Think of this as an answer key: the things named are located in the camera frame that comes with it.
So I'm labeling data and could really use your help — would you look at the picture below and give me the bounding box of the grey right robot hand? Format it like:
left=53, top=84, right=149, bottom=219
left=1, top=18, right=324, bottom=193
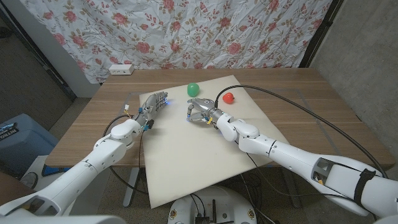
left=185, top=97, right=223, bottom=124

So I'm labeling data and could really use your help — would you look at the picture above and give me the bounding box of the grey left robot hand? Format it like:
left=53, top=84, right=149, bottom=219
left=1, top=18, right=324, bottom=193
left=133, top=91, right=170, bottom=126

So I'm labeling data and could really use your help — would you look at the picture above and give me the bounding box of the cream foam board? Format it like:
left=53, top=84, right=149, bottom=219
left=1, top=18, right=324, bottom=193
left=139, top=74, right=289, bottom=208

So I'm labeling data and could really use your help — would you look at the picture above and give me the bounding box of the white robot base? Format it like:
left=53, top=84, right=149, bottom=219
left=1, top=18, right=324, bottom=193
left=167, top=185, right=258, bottom=224

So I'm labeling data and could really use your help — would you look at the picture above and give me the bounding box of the green ball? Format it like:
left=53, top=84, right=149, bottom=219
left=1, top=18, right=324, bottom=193
left=187, top=82, right=200, bottom=98

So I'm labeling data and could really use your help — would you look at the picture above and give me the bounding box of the red ball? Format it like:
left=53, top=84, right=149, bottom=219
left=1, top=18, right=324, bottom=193
left=222, top=91, right=235, bottom=105

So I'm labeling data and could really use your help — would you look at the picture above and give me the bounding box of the white power strip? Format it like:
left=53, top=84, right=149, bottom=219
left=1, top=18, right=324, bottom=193
left=108, top=63, right=135, bottom=76

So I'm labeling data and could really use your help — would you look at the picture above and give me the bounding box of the floral backdrop cloth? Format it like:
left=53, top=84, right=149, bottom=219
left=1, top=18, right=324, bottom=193
left=19, top=0, right=333, bottom=85

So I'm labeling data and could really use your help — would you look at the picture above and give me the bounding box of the white table leg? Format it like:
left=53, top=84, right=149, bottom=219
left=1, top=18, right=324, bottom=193
left=123, top=167, right=141, bottom=208

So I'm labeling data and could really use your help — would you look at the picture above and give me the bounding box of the wooden table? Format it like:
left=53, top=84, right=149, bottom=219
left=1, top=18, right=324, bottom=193
left=45, top=67, right=396, bottom=169

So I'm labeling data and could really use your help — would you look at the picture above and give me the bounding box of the black backdrop stand pole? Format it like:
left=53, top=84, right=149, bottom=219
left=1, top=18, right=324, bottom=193
left=0, top=6, right=77, bottom=101
left=298, top=0, right=345, bottom=68

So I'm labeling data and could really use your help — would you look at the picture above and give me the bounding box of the blue storage bin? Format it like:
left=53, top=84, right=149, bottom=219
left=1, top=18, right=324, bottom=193
left=0, top=113, right=60, bottom=178

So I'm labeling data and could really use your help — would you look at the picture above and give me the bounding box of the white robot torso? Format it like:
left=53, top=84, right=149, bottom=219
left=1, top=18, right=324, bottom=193
left=0, top=215, right=127, bottom=224

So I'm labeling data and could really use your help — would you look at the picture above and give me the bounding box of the person's bare leg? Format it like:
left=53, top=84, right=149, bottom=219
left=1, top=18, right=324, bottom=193
left=0, top=172, right=34, bottom=207

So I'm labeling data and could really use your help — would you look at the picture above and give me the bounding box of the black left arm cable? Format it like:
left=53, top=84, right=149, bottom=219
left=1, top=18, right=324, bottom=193
left=102, top=114, right=149, bottom=195

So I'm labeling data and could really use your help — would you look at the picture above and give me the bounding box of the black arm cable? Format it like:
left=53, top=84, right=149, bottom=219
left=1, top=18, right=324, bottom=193
left=102, top=114, right=149, bottom=195
left=214, top=85, right=389, bottom=179

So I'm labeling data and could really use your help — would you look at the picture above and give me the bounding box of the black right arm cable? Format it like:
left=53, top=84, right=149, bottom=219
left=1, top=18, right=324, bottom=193
left=214, top=85, right=389, bottom=179

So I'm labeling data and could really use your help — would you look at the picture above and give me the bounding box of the black arm strap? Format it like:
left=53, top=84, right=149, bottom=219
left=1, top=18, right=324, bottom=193
left=353, top=167, right=377, bottom=209

